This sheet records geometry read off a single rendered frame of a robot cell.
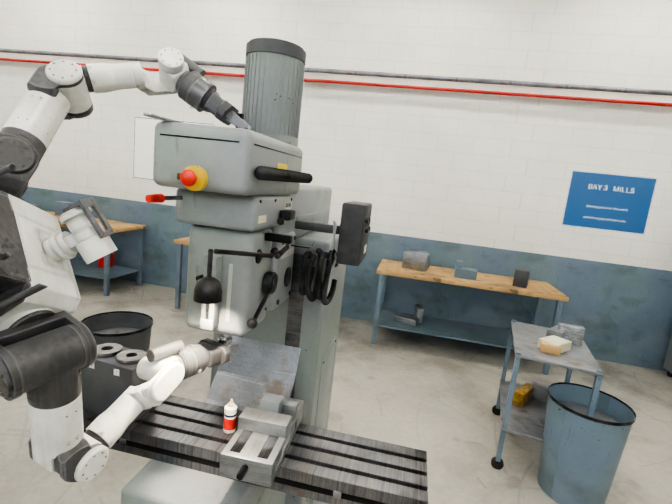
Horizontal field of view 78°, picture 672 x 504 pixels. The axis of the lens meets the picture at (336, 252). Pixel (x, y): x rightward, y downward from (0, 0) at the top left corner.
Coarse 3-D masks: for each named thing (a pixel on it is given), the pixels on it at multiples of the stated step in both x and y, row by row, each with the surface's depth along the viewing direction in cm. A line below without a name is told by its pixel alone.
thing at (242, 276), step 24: (192, 240) 118; (216, 240) 116; (240, 240) 115; (264, 240) 124; (192, 264) 119; (240, 264) 116; (264, 264) 127; (192, 288) 120; (240, 288) 117; (192, 312) 121; (240, 312) 118; (264, 312) 134
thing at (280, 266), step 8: (280, 248) 135; (288, 256) 144; (272, 264) 134; (280, 264) 137; (288, 264) 146; (280, 272) 138; (288, 272) 146; (280, 280) 139; (288, 280) 147; (280, 288) 140; (288, 288) 150; (272, 296) 136; (280, 296) 142; (288, 296) 152; (272, 304) 137
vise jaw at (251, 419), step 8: (248, 408) 128; (240, 416) 124; (248, 416) 124; (256, 416) 125; (264, 416) 125; (272, 416) 125; (280, 416) 126; (288, 416) 126; (240, 424) 124; (248, 424) 123; (256, 424) 123; (264, 424) 122; (272, 424) 122; (280, 424) 122; (288, 424) 123; (264, 432) 123; (272, 432) 122; (280, 432) 122
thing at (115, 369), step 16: (112, 352) 136; (128, 352) 137; (144, 352) 138; (80, 368) 135; (96, 368) 133; (112, 368) 131; (128, 368) 129; (96, 384) 134; (112, 384) 132; (128, 384) 130; (96, 400) 135; (112, 400) 132
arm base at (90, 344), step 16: (48, 320) 80; (64, 320) 82; (0, 336) 73; (16, 336) 75; (32, 336) 78; (0, 352) 70; (96, 352) 81; (0, 368) 69; (16, 368) 70; (0, 384) 71; (16, 384) 70
